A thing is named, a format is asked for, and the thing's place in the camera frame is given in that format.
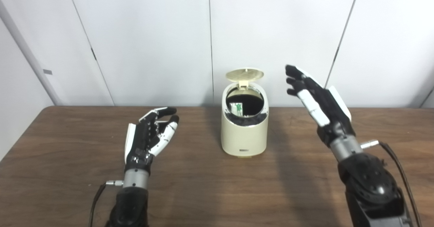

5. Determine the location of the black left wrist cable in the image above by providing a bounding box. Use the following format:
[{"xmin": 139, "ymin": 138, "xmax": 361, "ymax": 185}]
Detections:
[{"xmin": 89, "ymin": 180, "xmax": 124, "ymax": 227}]

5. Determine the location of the green white milk carton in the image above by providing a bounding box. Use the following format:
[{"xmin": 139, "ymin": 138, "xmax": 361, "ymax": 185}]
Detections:
[{"xmin": 230, "ymin": 102, "xmax": 245, "ymax": 116}]

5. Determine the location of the cream-colored bin body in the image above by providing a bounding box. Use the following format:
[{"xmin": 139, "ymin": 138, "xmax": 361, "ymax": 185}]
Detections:
[{"xmin": 221, "ymin": 81, "xmax": 269, "ymax": 158}]

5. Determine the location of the round cream bin lid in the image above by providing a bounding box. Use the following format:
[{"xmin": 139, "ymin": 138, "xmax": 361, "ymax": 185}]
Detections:
[{"xmin": 225, "ymin": 68, "xmax": 264, "ymax": 88}]

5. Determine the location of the black bin liner bag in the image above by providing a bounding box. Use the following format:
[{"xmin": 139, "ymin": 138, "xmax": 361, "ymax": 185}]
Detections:
[{"xmin": 224, "ymin": 88, "xmax": 268, "ymax": 126}]

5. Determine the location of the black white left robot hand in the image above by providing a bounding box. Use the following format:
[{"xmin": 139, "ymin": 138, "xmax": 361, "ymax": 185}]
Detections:
[{"xmin": 124, "ymin": 107, "xmax": 179, "ymax": 175}]

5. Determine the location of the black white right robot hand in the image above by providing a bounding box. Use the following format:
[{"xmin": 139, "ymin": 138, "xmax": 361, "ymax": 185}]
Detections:
[{"xmin": 285, "ymin": 65, "xmax": 356, "ymax": 148}]

